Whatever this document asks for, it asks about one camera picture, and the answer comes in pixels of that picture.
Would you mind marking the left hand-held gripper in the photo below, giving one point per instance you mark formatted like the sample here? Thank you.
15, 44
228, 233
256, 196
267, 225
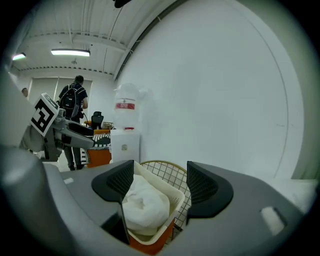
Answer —
43, 116

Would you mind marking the cream laundry basket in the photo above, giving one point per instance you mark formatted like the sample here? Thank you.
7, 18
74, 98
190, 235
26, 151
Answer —
175, 197

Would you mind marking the black head-worn camera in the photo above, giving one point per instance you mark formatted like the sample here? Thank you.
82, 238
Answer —
122, 3

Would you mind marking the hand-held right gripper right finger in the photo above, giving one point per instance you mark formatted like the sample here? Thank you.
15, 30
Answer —
212, 192

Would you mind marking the white water dispenser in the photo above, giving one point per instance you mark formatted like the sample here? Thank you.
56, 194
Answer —
125, 147

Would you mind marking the orange chair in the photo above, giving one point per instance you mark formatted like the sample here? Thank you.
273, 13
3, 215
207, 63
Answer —
98, 157

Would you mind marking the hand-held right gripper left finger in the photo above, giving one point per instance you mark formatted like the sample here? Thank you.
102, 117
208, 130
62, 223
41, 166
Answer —
113, 185

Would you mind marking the orange chair seat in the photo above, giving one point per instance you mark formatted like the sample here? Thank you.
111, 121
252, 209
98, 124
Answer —
150, 248

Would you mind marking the ceiling tube light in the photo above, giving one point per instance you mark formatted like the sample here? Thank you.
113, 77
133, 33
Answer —
19, 56
70, 52

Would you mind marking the black office chair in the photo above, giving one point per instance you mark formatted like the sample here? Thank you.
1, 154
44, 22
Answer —
97, 120

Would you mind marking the black white striped cloth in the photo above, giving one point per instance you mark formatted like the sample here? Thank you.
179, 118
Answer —
100, 138

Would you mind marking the grey roller blind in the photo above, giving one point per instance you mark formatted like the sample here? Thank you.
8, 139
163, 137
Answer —
45, 87

